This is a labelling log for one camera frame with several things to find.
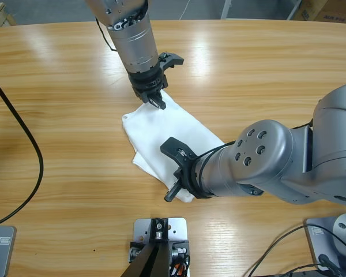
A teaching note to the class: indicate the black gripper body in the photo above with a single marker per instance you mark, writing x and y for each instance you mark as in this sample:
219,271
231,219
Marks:
190,179
148,82

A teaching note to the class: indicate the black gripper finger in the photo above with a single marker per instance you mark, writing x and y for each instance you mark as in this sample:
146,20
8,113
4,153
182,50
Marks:
173,192
148,98
159,101

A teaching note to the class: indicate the white t-shirt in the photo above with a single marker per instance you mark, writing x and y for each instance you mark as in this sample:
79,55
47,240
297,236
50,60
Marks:
167,135

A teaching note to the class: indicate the wooden pallet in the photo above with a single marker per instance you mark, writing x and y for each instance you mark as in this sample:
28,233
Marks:
0,15

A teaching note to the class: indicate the cardboard box with blue print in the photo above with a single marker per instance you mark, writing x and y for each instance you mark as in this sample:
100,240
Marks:
308,10

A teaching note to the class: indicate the cardboard box with black print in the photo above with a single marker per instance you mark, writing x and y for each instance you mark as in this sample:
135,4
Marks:
337,13

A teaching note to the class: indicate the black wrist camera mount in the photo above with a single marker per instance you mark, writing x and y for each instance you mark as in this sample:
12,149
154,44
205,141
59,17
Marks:
173,59
176,148

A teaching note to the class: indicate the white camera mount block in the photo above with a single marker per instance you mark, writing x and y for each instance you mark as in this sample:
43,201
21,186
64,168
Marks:
177,228

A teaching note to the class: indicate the dark camera post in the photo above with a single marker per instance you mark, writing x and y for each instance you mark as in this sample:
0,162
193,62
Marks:
152,259

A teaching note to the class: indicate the white metal frame leg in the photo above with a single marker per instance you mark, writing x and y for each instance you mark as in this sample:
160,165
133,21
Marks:
294,10
226,8

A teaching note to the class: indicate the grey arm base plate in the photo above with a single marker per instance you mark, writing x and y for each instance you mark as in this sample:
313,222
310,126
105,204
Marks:
314,245
5,259

